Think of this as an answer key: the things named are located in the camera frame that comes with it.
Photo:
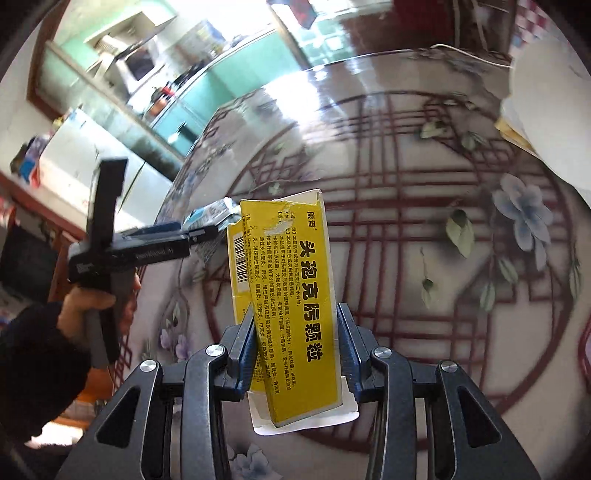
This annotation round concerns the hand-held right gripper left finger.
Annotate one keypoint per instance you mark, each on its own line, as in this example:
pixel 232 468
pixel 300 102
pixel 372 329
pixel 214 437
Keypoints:
pixel 244 357

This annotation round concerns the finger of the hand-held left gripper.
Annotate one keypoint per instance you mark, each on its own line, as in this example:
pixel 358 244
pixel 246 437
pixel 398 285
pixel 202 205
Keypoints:
pixel 203 233
pixel 157 227

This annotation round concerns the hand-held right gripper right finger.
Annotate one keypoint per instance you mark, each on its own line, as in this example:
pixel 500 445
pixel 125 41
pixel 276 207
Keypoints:
pixel 347 357

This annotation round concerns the blue and white wrapper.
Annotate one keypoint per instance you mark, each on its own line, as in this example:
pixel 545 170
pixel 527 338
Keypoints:
pixel 217 214

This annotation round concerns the yellow cardboard box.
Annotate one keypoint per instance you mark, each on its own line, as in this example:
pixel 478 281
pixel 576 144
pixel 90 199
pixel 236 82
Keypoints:
pixel 295 323

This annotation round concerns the person's left forearm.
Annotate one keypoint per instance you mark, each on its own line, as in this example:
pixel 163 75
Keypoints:
pixel 37 369

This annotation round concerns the person's left hand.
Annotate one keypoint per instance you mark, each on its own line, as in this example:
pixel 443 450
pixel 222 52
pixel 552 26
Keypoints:
pixel 78 304

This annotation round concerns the black television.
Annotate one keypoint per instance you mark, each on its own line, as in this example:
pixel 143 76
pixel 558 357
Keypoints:
pixel 27 263

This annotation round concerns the white refrigerator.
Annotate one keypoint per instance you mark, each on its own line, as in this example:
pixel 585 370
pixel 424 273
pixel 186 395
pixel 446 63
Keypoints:
pixel 83 157

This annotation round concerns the red and blue box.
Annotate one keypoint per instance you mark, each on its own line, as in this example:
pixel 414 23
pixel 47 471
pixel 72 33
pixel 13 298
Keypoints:
pixel 30 159

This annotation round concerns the floral tablecloth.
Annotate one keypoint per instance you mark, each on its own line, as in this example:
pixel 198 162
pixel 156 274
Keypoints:
pixel 415 230

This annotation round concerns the teal kitchen cabinets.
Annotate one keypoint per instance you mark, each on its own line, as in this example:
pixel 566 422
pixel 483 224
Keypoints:
pixel 221 78

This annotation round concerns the range hood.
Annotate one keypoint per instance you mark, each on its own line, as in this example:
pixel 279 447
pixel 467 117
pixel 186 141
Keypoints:
pixel 129 34

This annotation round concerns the white paper sheet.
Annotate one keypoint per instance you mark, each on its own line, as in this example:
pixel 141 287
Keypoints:
pixel 554 115

